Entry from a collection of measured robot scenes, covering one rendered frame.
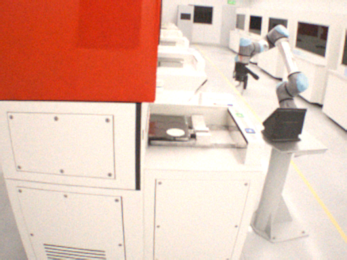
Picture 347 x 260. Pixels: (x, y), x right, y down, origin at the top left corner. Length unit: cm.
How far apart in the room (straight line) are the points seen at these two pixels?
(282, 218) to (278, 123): 93
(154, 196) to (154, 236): 30
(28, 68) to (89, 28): 31
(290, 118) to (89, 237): 143
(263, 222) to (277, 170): 47
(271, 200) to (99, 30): 172
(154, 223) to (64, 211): 54
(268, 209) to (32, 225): 166
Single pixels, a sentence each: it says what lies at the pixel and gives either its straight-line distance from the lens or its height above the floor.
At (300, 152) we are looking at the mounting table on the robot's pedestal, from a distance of 201.
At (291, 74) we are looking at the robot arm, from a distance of 208.
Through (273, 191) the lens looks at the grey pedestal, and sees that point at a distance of 227.
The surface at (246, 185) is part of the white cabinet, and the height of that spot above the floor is 73.
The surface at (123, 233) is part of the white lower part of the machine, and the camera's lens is 157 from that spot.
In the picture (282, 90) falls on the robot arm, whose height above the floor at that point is 113.
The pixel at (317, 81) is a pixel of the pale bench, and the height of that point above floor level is 53.
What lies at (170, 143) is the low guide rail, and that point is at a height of 84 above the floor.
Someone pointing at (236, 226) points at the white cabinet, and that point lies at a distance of 183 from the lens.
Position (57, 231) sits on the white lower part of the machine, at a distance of 164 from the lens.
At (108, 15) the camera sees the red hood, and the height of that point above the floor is 156.
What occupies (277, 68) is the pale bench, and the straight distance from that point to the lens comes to 833.
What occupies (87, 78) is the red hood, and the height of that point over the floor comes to 132.
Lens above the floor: 159
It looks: 23 degrees down
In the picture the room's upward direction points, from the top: 4 degrees clockwise
